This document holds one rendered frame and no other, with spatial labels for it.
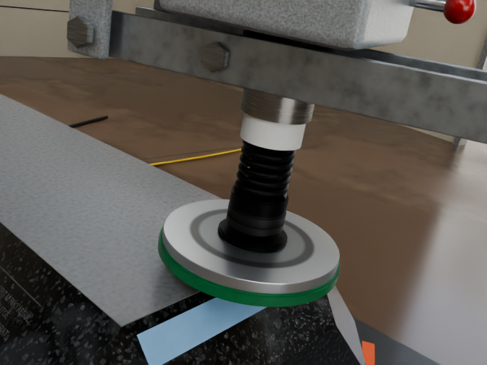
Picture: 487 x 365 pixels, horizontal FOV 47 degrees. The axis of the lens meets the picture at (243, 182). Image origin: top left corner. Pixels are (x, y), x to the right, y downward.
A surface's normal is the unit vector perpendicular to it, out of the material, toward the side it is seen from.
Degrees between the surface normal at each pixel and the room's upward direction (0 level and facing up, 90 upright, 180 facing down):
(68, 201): 0
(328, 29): 90
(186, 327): 45
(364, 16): 90
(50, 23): 90
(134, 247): 0
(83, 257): 0
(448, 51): 90
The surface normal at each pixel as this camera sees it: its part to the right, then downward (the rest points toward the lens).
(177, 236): 0.17, -0.92
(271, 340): 0.64, -0.41
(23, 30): 0.69, 0.36
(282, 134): 0.22, 0.38
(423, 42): -0.70, 0.14
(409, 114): -0.43, 0.25
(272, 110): -0.16, 0.33
